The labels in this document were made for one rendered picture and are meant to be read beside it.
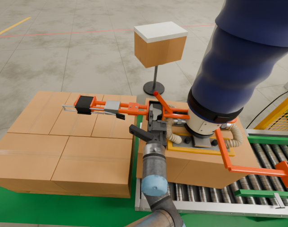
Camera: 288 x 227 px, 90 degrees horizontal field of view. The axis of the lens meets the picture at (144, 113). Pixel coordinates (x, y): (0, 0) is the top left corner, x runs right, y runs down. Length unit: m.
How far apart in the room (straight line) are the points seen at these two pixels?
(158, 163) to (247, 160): 0.52
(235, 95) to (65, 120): 1.49
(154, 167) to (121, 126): 0.99
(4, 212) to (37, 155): 0.78
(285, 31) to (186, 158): 0.57
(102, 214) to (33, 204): 0.71
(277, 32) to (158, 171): 0.49
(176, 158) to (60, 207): 1.44
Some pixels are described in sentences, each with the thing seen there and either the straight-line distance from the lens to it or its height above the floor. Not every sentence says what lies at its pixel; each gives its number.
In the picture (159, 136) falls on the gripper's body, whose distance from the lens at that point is 0.63.
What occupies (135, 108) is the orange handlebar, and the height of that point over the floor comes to 1.22.
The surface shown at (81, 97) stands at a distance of 0.79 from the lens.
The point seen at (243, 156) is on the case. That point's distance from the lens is 0.92.
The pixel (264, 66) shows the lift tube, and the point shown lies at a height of 1.53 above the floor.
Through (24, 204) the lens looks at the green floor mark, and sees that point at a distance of 2.10.
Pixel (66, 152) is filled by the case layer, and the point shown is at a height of 0.54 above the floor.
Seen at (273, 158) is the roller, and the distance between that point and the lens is 1.78.
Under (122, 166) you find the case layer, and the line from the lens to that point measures 1.28.
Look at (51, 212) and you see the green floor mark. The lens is 1.94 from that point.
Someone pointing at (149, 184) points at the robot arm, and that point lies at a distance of 0.52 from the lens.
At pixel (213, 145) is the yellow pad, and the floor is 1.10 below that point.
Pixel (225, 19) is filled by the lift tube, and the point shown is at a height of 1.62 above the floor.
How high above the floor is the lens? 1.75
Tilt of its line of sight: 50 degrees down
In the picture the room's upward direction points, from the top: 3 degrees clockwise
